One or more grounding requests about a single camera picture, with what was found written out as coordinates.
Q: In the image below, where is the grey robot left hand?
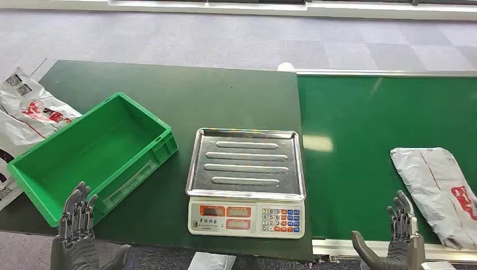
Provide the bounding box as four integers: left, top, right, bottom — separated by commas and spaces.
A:
50, 181, 132, 270

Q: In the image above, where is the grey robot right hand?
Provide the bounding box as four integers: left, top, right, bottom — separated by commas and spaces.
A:
350, 190, 426, 270

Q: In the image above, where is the grey courier package red print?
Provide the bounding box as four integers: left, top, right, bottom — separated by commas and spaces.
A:
389, 147, 477, 251

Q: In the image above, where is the green conveyor belt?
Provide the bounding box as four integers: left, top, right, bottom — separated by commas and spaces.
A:
296, 75, 477, 246

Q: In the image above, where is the green plastic crate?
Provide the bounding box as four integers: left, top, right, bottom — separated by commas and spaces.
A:
7, 92, 179, 228

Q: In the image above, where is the white plastic bag black print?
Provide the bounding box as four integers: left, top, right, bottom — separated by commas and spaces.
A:
0, 143, 29, 212

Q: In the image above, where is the white sheet under table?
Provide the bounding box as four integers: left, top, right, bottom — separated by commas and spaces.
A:
187, 251, 238, 270

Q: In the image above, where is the white plastic bag red print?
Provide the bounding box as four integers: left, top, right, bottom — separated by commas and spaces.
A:
0, 67, 83, 147

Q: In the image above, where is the white electronic scale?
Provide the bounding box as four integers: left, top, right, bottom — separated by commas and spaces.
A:
187, 196, 307, 240

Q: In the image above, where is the steel weighing tray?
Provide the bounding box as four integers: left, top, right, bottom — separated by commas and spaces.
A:
185, 128, 307, 203

